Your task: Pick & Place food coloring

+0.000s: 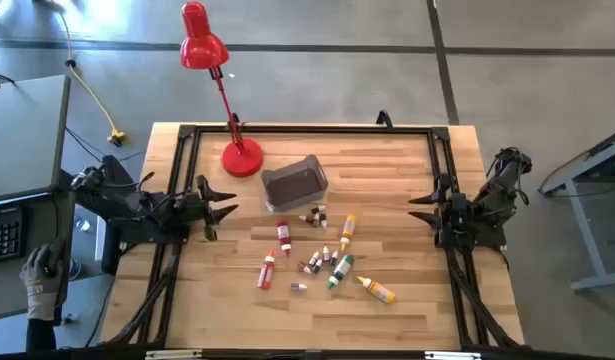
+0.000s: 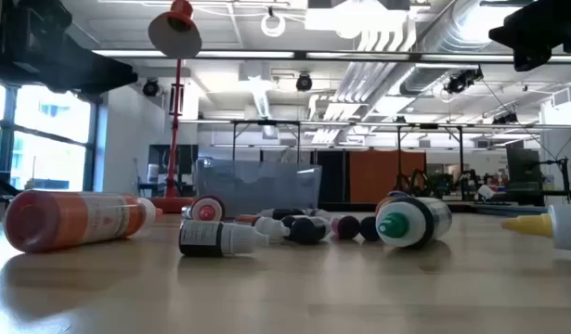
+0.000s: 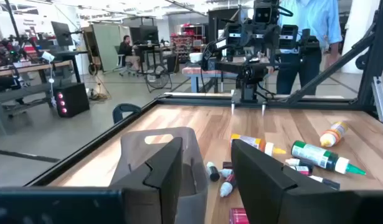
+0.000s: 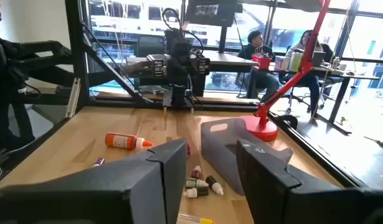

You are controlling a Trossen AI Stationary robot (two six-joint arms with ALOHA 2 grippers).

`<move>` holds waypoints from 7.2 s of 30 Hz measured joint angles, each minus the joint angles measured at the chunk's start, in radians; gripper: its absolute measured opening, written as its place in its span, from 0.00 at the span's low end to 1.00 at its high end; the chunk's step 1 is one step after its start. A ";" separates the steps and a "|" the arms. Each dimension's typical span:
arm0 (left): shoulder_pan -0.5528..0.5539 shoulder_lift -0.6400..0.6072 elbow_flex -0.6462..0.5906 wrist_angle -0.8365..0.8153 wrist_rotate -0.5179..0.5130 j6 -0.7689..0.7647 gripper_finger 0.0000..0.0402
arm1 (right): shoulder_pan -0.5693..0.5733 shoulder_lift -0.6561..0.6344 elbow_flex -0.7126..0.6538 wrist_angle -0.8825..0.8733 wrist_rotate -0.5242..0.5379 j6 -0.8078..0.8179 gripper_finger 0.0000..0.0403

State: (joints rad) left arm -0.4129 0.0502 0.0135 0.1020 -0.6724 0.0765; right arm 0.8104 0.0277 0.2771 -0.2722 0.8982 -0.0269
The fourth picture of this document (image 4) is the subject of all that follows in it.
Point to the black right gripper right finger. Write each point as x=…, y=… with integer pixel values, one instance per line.
x=287, y=202

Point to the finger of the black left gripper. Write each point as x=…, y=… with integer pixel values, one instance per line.
x=158, y=65
x=203, y=66

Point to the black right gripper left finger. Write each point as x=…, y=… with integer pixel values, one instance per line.
x=85, y=193

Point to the small purple food coloring bottle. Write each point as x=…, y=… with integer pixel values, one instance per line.
x=99, y=161

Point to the large orange food coloring bottle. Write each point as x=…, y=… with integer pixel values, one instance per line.
x=122, y=141

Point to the large red food coloring bottle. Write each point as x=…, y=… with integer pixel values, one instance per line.
x=188, y=150

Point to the grey translucent plastic bin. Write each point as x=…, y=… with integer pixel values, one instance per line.
x=222, y=146

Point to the large yellow food coloring bottle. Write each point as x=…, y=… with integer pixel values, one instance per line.
x=203, y=221

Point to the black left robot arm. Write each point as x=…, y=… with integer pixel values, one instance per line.
x=178, y=93

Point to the dark office chair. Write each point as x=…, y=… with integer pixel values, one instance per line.
x=149, y=45

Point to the black office desk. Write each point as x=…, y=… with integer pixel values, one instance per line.
x=228, y=60
x=359, y=75

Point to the person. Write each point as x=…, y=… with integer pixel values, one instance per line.
x=293, y=49
x=252, y=51
x=4, y=62

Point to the black hanging monitor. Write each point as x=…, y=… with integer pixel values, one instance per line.
x=211, y=12

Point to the pale box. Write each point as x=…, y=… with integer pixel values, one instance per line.
x=281, y=63

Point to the red desk lamp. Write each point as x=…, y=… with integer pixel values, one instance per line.
x=259, y=129

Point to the white container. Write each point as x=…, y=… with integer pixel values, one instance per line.
x=295, y=61

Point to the grey laptop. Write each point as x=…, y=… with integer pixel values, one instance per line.
x=319, y=58

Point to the black office chair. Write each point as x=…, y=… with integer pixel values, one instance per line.
x=328, y=81

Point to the black aluminium table frame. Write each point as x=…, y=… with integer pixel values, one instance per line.
x=76, y=62

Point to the silver frame bracket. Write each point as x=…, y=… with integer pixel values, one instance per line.
x=73, y=98

